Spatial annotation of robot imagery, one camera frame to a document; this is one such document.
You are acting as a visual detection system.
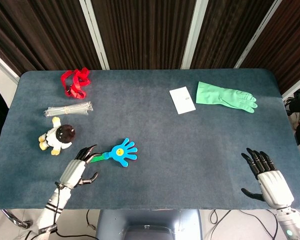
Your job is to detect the red ribbon lanyard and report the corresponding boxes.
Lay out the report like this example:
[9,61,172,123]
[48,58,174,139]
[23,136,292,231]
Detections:
[60,67,91,99]

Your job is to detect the chrome chair leg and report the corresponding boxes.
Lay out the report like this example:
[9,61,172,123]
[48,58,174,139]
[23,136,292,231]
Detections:
[1,209,34,230]

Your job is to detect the white paper card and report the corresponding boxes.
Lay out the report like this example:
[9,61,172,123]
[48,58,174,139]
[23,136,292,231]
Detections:
[168,86,197,115]

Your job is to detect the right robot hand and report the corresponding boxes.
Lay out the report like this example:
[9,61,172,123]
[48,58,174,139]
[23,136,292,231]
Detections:
[240,147,295,210]

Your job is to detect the green rubber glove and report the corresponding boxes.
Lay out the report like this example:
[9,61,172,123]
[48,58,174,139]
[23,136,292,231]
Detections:
[195,81,259,114]

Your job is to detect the bundle of clear tubes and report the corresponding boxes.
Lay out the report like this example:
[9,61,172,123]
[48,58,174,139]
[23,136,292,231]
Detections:
[42,100,94,118]

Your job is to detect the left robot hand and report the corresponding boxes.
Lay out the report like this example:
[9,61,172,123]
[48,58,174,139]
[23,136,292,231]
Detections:
[59,144,99,190]

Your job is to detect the grey robot base column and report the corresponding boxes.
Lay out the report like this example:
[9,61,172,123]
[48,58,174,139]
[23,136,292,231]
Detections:
[95,209,204,240]

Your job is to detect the black equipment pile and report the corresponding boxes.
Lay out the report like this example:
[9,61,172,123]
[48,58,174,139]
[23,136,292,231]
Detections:
[283,87,300,146]

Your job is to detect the blue hand clapper toy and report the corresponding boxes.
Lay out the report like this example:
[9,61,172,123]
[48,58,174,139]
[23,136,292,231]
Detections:
[88,137,139,168]

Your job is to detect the blue table cloth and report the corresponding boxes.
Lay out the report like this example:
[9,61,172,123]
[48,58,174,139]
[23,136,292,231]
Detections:
[0,68,300,211]

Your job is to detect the plush doll with brown head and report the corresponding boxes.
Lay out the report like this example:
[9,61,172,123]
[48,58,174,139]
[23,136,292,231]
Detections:
[38,116,77,156]

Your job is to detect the black floor cable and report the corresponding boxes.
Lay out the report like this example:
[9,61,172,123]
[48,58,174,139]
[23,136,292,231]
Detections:
[209,209,285,240]

